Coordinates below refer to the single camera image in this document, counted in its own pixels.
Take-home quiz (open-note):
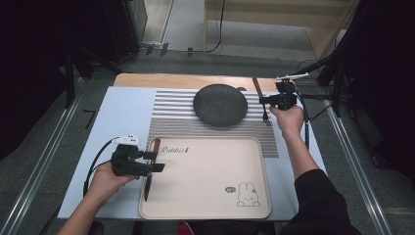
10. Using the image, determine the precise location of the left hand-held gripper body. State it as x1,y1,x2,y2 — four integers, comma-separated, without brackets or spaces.
110,133,155,178

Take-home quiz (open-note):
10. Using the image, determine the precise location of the beige tray with rabbit print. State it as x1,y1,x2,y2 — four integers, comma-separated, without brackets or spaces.
138,135,272,219

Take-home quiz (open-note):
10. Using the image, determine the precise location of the pale blue table sheet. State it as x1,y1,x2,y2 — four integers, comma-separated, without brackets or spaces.
58,86,327,221

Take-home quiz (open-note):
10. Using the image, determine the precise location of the metal floor rail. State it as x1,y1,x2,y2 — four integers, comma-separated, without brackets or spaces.
0,94,82,235
322,97,392,235

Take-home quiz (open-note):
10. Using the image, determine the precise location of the person's red shoe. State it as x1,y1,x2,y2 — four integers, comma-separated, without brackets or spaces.
180,222,197,235

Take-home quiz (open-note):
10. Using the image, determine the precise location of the wooden handled fork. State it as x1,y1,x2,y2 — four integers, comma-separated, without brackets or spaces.
252,76,272,126

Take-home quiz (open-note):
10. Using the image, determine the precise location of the right hand-held gripper black cable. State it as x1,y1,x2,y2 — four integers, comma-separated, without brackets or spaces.
295,92,311,150

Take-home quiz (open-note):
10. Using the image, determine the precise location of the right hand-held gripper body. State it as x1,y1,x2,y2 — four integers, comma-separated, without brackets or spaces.
273,71,309,111

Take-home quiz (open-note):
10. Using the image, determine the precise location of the hanging black cable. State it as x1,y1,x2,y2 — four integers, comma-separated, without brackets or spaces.
205,0,226,54

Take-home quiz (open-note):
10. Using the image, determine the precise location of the person's left hand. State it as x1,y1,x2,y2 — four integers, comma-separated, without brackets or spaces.
88,162,138,200

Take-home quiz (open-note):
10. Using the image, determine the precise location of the dark grey speckled plate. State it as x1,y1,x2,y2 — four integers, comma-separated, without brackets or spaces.
192,83,249,128

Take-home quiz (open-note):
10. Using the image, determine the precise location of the person's right hand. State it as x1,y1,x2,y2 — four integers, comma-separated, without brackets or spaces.
268,105,306,140

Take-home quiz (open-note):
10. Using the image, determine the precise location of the black metal stand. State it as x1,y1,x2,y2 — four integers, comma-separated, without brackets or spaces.
287,48,347,118

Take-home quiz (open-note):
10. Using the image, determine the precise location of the light wooden shelf unit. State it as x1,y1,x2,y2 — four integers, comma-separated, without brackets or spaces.
204,0,360,61

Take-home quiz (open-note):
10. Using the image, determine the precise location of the striped woven placemat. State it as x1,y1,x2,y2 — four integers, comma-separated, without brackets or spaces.
145,89,280,160

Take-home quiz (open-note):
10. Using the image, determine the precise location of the black cabinet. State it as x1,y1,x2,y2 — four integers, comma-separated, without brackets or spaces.
101,0,148,64

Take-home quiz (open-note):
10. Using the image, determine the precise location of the wooden handled knife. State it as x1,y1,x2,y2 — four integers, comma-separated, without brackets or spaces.
143,138,161,203

